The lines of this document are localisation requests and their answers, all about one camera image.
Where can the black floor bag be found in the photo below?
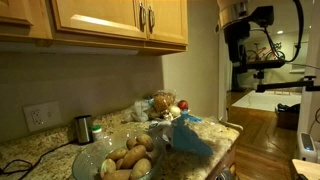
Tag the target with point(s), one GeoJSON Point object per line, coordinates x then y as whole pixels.
{"type": "Point", "coordinates": [288, 115]}

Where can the stainless steel cup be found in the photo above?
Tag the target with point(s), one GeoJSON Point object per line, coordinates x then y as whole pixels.
{"type": "Point", "coordinates": [83, 129]}

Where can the clear and blue plastic bag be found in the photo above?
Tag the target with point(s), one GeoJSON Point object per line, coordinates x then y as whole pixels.
{"type": "Point", "coordinates": [186, 136]}

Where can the red bicycle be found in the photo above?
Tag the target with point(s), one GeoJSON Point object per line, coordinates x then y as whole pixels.
{"type": "Point", "coordinates": [263, 53]}

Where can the wooden base board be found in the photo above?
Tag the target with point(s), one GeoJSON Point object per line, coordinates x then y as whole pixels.
{"type": "Point", "coordinates": [308, 170]}

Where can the black stereo camera bar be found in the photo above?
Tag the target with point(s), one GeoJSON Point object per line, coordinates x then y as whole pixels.
{"type": "Point", "coordinates": [266, 64]}

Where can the wooden cabinet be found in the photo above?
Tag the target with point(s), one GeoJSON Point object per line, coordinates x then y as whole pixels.
{"type": "Point", "coordinates": [225, 163]}
{"type": "Point", "coordinates": [100, 16]}

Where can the wooden upper cabinet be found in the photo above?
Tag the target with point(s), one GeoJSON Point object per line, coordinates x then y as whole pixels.
{"type": "Point", "coordinates": [100, 16]}

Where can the white floor rug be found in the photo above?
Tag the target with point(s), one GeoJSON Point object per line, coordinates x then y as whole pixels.
{"type": "Point", "coordinates": [266, 100]}

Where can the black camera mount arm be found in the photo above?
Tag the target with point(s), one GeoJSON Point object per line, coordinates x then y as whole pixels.
{"type": "Point", "coordinates": [283, 86]}

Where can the red apple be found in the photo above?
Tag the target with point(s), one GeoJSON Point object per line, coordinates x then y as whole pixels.
{"type": "Point", "coordinates": [183, 105]}

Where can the white garlic bulb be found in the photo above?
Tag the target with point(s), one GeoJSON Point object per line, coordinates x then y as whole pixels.
{"type": "Point", "coordinates": [166, 116]}

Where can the green-lid spice bottle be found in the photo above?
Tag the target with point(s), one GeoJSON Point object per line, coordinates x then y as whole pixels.
{"type": "Point", "coordinates": [97, 133]}

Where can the dark hanging garment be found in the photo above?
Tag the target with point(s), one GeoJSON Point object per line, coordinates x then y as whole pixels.
{"type": "Point", "coordinates": [238, 81]}

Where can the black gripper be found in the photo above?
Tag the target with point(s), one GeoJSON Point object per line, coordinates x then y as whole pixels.
{"type": "Point", "coordinates": [236, 35]}

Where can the yellow onion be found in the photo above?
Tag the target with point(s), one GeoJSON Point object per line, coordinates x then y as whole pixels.
{"type": "Point", "coordinates": [175, 111]}

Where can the clear bag of brown food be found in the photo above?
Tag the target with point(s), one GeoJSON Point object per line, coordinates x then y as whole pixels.
{"type": "Point", "coordinates": [162, 101]}

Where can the clear glass bowl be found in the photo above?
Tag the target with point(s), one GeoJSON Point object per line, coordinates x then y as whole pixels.
{"type": "Point", "coordinates": [86, 160]}

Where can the white wall outlet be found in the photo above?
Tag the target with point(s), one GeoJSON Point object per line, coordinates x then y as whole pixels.
{"type": "Point", "coordinates": [41, 116]}

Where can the round ceiling light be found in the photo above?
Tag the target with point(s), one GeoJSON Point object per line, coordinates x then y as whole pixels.
{"type": "Point", "coordinates": [280, 32]}

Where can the wooden lower cabinet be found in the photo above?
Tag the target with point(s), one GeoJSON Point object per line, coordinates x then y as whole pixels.
{"type": "Point", "coordinates": [225, 163]}

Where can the white framed wall window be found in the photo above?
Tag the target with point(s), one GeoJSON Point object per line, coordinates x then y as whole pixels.
{"type": "Point", "coordinates": [300, 55]}

